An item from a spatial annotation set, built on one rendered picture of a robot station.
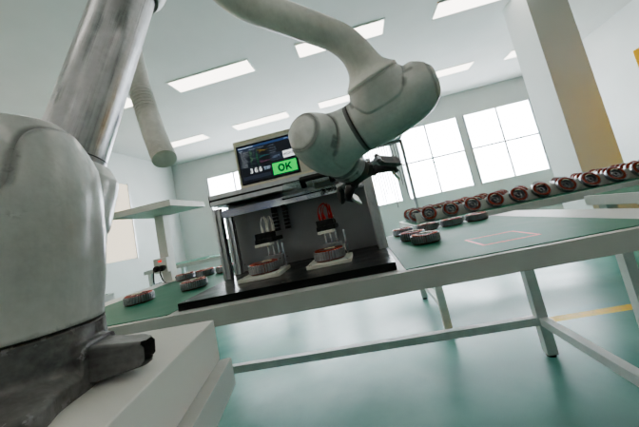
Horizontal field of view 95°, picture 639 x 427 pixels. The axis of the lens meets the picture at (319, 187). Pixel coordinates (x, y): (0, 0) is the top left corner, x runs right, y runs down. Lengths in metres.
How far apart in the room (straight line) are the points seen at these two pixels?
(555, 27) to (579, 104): 1.00
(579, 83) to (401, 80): 4.36
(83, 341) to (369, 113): 0.48
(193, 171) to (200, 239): 1.86
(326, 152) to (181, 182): 8.49
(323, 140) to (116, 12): 0.44
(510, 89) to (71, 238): 8.69
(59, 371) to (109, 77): 0.46
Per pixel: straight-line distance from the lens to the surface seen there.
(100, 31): 0.70
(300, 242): 1.32
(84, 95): 0.63
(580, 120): 4.70
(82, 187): 0.39
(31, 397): 0.35
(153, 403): 0.36
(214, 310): 0.91
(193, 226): 8.71
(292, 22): 0.59
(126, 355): 0.37
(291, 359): 1.94
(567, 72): 4.82
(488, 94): 8.55
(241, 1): 0.62
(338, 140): 0.55
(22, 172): 0.37
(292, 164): 1.21
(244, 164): 1.28
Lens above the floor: 0.92
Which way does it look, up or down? 7 degrees up
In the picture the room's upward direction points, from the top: 12 degrees counter-clockwise
